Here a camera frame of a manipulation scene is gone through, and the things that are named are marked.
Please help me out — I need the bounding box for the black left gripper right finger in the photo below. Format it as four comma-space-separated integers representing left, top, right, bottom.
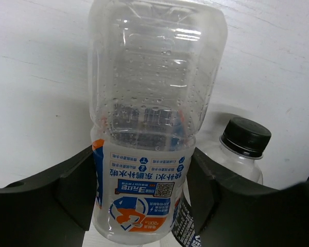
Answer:
187, 149, 309, 246

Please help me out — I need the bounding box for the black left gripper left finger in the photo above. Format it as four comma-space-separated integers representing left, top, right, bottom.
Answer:
0, 147, 97, 246

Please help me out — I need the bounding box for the clear Pepsi bottle black cap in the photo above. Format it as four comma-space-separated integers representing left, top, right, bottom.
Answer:
159, 117, 271, 246

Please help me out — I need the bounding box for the clear bottle blue orange label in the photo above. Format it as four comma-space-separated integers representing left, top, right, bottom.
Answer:
88, 1, 228, 246

